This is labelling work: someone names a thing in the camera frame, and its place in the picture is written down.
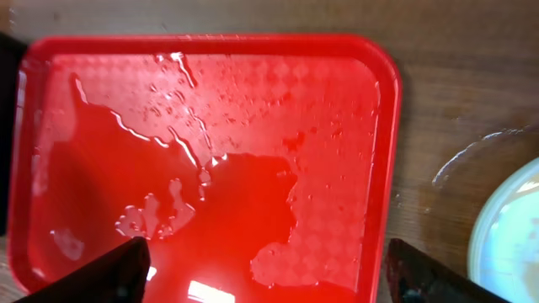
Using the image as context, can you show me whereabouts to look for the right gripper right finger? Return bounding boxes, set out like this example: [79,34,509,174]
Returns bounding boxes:
[386,238,507,303]

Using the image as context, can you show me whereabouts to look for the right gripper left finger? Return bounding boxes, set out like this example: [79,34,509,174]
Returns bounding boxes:
[14,237,151,303]

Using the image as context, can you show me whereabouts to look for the stained white plate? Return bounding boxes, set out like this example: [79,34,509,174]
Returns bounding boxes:
[467,159,539,302]

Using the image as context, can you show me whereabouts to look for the red plastic tray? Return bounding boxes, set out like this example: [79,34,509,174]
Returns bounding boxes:
[8,35,402,302]

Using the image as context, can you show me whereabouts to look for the black water tray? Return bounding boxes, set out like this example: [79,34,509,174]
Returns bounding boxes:
[0,33,27,236]

